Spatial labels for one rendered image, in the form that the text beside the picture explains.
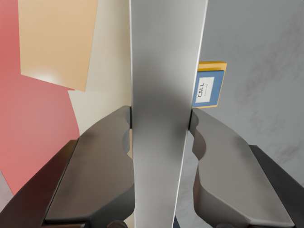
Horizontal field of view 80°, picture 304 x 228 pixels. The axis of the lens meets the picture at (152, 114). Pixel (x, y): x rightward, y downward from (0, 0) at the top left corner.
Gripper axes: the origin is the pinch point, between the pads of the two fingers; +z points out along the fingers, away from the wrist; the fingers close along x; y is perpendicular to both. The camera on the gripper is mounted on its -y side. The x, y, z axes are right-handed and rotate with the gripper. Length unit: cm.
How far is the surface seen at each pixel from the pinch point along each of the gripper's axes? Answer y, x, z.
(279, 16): -6, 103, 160
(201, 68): 6.5, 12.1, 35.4
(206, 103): 15.8, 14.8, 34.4
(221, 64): 5.4, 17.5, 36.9
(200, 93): 12.6, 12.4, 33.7
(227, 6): -11, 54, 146
